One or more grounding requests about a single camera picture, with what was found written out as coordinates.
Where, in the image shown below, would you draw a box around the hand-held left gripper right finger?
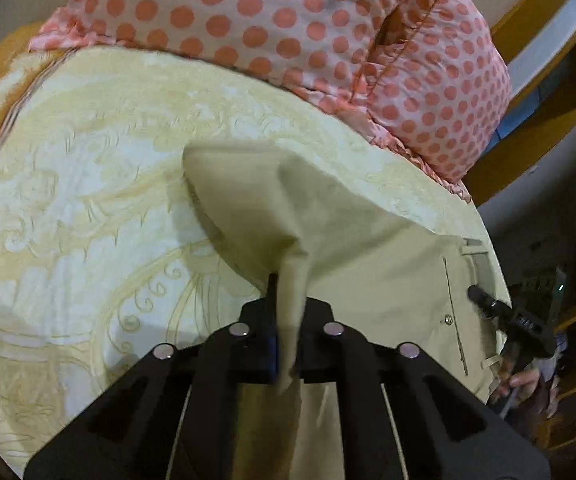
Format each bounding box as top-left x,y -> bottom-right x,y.
295,296 -> 553,480

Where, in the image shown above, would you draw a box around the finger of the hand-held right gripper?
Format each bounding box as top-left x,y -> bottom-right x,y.
467,285 -> 515,319

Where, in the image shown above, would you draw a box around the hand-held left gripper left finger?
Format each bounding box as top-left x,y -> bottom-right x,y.
24,273 -> 281,480

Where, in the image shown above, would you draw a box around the beige pants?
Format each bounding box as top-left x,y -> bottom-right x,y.
182,141 -> 513,480

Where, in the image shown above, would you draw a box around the person's right hand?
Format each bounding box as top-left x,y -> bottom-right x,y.
493,367 -> 544,411

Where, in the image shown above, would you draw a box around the yellow patterned bed sheet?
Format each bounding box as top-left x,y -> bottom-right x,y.
0,46 -> 489,476

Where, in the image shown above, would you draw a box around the pink polka dot pillow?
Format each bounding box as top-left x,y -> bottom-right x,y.
28,0 -> 514,205

